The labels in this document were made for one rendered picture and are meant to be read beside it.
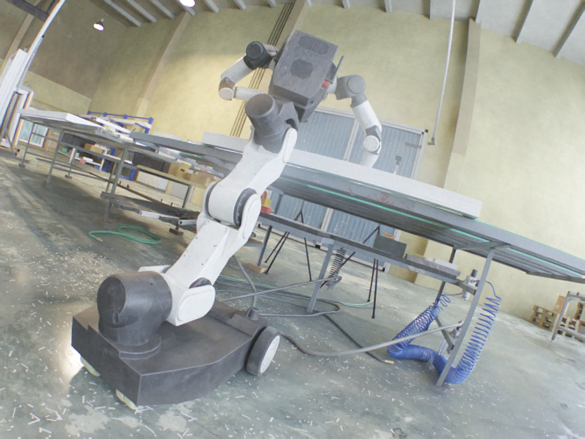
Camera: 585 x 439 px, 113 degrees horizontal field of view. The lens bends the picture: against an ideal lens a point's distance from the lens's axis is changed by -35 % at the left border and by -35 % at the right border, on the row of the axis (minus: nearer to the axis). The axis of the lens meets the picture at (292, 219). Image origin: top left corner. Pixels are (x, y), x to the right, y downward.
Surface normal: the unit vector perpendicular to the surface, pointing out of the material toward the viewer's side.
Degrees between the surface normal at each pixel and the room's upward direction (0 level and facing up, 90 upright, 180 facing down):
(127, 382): 90
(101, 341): 90
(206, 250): 56
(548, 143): 90
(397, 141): 90
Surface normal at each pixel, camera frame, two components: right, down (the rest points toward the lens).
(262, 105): -0.21, -0.29
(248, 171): -0.05, -0.61
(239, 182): 0.05, -0.77
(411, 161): -0.34, -0.11
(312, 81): 0.04, 0.09
